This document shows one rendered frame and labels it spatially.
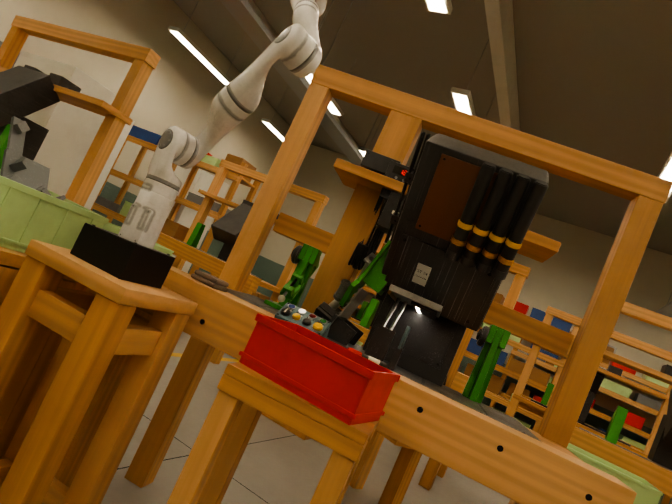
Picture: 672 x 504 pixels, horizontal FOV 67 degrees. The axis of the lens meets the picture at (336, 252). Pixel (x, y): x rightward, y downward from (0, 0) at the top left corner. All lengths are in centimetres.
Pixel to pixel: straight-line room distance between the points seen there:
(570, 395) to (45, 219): 181
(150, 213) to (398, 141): 114
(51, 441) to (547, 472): 117
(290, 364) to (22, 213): 83
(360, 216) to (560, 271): 994
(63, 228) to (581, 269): 1101
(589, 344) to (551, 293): 967
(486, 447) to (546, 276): 1047
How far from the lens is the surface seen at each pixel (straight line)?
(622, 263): 215
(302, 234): 221
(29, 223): 158
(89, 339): 130
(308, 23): 144
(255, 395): 114
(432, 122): 220
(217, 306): 154
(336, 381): 110
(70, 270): 136
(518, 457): 145
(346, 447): 111
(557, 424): 208
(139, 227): 141
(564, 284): 1179
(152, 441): 234
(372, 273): 167
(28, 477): 140
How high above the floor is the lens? 102
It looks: 5 degrees up
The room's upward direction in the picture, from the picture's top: 24 degrees clockwise
